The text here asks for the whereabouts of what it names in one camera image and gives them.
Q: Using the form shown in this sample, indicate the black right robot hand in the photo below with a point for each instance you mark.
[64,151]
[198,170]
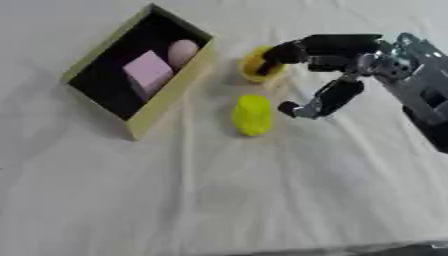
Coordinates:
[335,50]

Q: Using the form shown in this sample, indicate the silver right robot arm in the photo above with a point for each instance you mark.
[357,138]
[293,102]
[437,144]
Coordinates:
[417,80]

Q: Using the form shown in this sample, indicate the tan cardboard box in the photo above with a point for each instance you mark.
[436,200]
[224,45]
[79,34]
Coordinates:
[140,71]

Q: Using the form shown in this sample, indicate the yellow round toy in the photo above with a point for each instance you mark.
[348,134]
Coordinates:
[252,66]

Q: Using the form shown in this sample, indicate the yellow-green oval toy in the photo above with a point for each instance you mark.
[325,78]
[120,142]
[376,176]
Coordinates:
[252,115]

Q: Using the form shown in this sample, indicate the pink egg-shaped toy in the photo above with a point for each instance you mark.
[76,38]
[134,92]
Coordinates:
[182,52]

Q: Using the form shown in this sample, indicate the pink cube block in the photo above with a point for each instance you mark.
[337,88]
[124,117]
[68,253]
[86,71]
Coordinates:
[148,74]

